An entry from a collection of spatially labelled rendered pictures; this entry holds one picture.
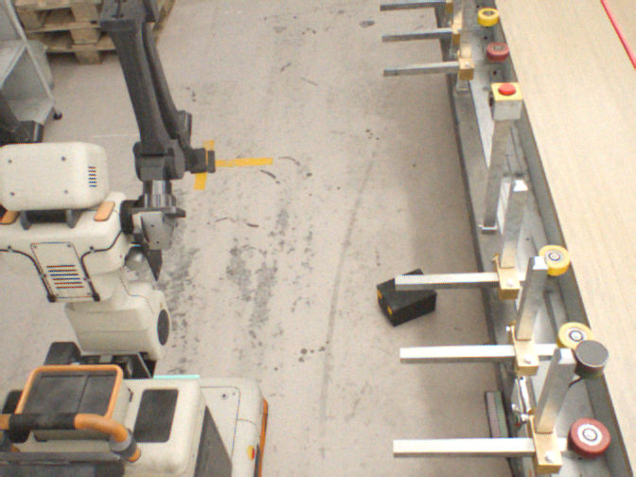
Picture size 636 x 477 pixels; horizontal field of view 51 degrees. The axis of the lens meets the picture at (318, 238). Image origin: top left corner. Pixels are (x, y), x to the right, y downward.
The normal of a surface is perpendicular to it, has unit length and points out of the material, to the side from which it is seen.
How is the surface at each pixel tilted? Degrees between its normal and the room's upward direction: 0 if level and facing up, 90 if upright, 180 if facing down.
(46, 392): 0
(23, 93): 90
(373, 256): 0
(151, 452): 0
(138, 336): 82
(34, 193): 48
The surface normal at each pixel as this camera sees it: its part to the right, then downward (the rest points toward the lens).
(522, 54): -0.09, -0.68
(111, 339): -0.05, 0.63
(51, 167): -0.09, 0.09
